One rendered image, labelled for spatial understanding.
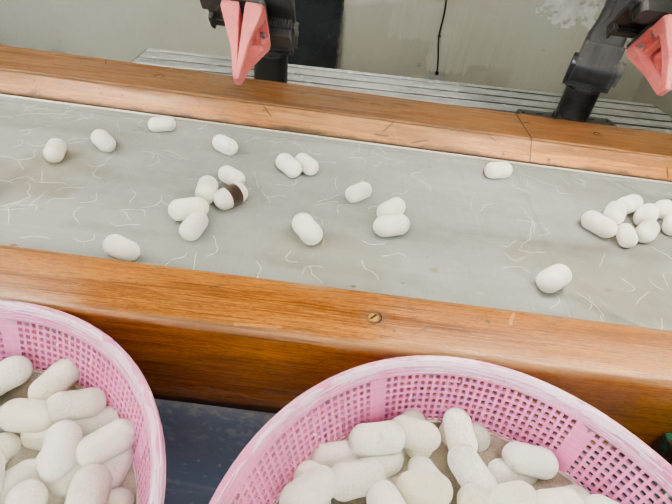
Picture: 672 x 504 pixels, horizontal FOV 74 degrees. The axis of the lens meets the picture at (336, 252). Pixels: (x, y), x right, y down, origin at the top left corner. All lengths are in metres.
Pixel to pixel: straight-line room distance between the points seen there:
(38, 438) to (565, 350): 0.33
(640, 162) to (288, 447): 0.59
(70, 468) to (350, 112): 0.49
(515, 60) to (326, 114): 2.16
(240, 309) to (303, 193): 0.20
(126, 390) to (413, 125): 0.46
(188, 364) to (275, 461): 0.11
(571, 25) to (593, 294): 2.38
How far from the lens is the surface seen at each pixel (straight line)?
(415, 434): 0.29
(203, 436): 0.36
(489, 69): 2.68
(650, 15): 0.66
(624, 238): 0.53
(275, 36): 0.58
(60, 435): 0.30
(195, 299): 0.32
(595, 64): 0.97
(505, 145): 0.64
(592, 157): 0.68
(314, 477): 0.27
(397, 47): 2.55
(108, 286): 0.34
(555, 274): 0.42
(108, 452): 0.29
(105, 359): 0.31
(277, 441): 0.26
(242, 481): 0.25
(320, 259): 0.39
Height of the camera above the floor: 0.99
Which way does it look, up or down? 39 degrees down
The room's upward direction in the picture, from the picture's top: 8 degrees clockwise
